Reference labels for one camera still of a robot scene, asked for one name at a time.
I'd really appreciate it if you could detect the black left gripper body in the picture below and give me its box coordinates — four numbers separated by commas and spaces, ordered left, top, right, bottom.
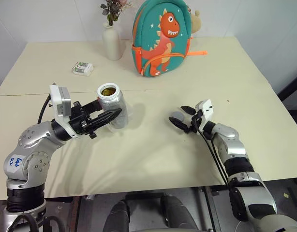
67, 101, 98, 140

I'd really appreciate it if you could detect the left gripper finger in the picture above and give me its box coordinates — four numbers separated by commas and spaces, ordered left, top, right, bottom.
88, 108, 123, 131
81, 98, 102, 115

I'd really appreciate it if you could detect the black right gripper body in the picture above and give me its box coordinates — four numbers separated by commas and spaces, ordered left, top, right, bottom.
184, 109, 205, 135

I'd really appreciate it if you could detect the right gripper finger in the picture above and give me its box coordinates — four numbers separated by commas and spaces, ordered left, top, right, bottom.
180, 105, 196, 116
168, 116, 189, 133

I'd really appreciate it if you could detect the grey round jar lid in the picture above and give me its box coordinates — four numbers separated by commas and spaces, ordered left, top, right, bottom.
171, 111, 186, 122

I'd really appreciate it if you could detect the clear jar with white rim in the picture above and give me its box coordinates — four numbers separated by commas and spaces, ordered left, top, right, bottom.
97, 83, 130, 131

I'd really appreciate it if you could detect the small white green box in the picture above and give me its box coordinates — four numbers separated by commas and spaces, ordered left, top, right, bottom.
71, 60, 95, 77

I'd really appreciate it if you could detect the cream ribbed vase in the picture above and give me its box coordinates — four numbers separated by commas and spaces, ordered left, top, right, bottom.
102, 22, 123, 61

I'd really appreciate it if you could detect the teal dinosaur backpack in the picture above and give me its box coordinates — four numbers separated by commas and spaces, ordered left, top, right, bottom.
131, 0, 208, 78

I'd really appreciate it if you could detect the beige plush toy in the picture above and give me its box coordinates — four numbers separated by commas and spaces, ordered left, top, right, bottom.
189, 9, 203, 38

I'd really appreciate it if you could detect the dark rounded shape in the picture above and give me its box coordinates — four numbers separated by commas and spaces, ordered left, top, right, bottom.
109, 200, 132, 232
160, 194, 188, 231

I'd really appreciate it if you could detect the dried flower bouquet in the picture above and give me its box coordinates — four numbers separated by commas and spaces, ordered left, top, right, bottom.
100, 0, 133, 27

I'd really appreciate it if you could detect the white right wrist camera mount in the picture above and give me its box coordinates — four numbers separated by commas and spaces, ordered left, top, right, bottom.
194, 98, 215, 122

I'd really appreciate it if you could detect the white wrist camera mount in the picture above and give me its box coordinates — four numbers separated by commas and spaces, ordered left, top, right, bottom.
49, 83, 80, 140
194, 98, 215, 122

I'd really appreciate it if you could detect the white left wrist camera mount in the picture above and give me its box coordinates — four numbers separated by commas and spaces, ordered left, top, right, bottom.
49, 83, 80, 140

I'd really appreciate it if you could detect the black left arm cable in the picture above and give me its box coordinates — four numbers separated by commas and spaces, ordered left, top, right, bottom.
38, 95, 53, 124

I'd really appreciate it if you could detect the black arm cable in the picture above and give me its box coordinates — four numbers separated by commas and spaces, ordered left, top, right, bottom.
196, 113, 231, 187
38, 95, 53, 124

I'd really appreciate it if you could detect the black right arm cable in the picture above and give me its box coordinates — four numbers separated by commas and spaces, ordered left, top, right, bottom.
196, 113, 231, 187

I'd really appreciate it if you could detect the black metal frame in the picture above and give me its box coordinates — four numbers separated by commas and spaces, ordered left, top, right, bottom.
277, 72, 297, 102

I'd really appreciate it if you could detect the black looped base cable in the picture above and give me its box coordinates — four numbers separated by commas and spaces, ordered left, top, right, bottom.
12, 213, 67, 232

